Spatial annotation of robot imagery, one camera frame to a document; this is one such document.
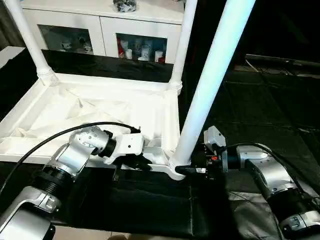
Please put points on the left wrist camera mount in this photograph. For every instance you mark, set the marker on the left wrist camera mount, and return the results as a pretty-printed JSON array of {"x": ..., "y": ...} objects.
[{"x": 127, "y": 145}]

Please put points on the white plastic table top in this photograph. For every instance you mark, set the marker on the white plastic table top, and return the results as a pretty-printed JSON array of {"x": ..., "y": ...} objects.
[{"x": 75, "y": 110}]

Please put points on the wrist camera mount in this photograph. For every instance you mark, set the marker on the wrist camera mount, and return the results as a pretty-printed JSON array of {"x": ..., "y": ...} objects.
[
  {"x": 214, "y": 137},
  {"x": 127, "y": 145}
]

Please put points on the small dark figurines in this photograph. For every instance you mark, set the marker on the small dark figurines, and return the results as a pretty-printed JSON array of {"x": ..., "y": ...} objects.
[{"x": 75, "y": 45}]

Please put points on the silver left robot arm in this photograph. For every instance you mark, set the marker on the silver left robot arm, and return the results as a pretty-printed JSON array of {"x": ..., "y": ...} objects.
[{"x": 55, "y": 175}]

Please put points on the small grey metal object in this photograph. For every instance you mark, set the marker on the small grey metal object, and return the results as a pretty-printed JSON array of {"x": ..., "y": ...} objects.
[{"x": 125, "y": 5}]

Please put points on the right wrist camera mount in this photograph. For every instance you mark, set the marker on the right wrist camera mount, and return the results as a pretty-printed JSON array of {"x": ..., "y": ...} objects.
[{"x": 214, "y": 137}]

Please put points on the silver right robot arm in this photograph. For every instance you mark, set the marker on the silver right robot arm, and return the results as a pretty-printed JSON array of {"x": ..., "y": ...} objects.
[{"x": 275, "y": 180}]

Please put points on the large black cabinet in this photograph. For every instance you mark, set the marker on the large black cabinet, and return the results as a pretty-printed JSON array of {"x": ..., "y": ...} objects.
[{"x": 280, "y": 25}]

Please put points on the white glass-door cabinet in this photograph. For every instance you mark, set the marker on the white glass-door cabinet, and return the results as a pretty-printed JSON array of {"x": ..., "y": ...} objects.
[{"x": 100, "y": 25}]

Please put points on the long black bar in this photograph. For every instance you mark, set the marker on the long black bar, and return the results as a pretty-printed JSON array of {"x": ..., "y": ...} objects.
[{"x": 285, "y": 61}]

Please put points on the black work mat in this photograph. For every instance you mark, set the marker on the black work mat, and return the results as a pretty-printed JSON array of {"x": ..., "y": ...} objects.
[{"x": 150, "y": 205}]

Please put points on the grey curtain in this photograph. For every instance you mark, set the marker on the grey curtain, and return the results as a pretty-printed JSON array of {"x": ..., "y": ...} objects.
[{"x": 11, "y": 22}]

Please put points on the white plastic table leg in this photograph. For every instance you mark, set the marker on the white plastic table leg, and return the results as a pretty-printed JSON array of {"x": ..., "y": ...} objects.
[
  {"x": 215, "y": 75},
  {"x": 30, "y": 40},
  {"x": 184, "y": 40}
]

